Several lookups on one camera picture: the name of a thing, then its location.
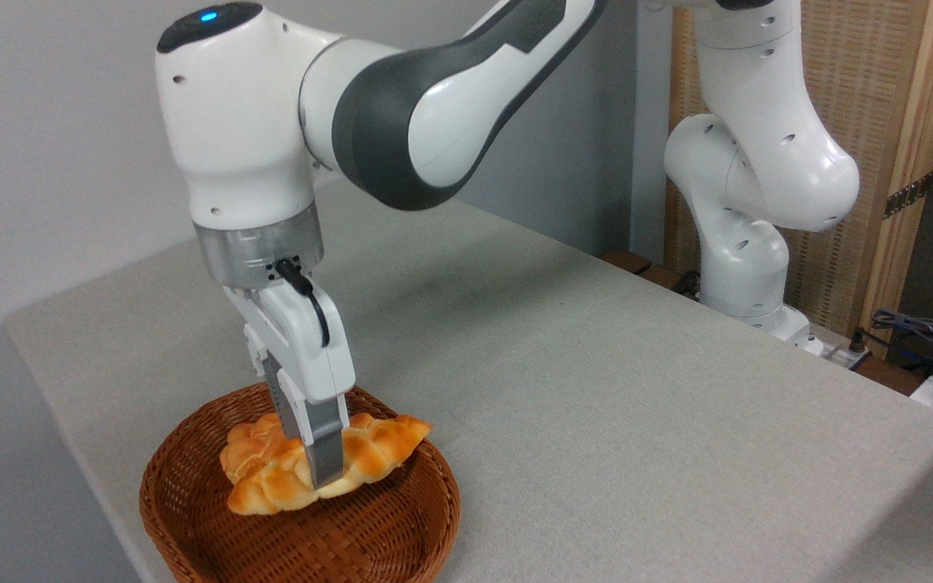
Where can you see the grey tablecloth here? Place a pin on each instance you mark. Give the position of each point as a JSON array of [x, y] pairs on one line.
[[596, 364]]

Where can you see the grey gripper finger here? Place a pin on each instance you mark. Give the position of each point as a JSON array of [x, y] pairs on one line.
[[325, 445], [266, 372]]

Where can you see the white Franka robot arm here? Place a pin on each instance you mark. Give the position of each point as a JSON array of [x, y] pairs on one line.
[[232, 121]]

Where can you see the dark metal screen hinge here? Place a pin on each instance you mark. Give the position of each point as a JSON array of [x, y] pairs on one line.
[[908, 196]]

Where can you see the long braided bread loaf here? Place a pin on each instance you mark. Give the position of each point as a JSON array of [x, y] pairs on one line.
[[381, 447]]

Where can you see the round knotted bread roll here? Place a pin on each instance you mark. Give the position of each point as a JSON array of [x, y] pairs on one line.
[[249, 445]]

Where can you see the brown wooden bench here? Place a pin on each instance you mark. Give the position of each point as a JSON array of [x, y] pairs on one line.
[[636, 265]]

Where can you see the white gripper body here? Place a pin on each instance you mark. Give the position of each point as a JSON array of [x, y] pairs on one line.
[[304, 348]]

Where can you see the white power strip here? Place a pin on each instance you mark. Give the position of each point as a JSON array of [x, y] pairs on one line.
[[843, 352]]

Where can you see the brown wicker basket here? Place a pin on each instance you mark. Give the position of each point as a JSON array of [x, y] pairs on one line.
[[369, 534]]

